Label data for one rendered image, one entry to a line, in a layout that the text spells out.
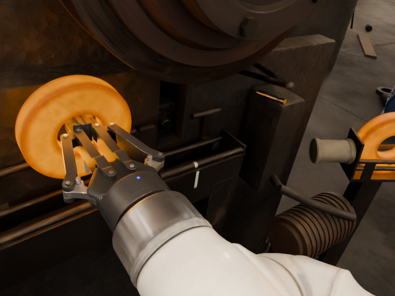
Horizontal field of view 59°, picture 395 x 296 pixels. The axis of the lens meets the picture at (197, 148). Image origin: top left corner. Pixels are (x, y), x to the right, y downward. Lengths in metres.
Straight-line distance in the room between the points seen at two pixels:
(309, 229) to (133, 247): 0.60
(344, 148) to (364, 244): 0.90
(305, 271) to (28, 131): 0.36
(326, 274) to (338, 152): 0.49
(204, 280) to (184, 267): 0.02
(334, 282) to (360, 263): 1.23
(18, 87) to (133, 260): 0.32
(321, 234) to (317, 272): 0.49
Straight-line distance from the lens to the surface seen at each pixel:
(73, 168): 0.42
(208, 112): 0.72
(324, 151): 0.85
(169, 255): 0.30
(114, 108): 0.51
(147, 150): 0.44
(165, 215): 0.32
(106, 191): 0.39
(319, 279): 0.40
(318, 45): 0.92
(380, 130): 0.88
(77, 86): 0.47
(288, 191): 0.83
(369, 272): 1.62
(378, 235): 1.80
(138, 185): 0.36
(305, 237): 0.86
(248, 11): 0.44
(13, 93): 0.55
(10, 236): 0.57
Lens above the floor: 1.11
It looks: 35 degrees down
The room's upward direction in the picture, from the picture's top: 9 degrees clockwise
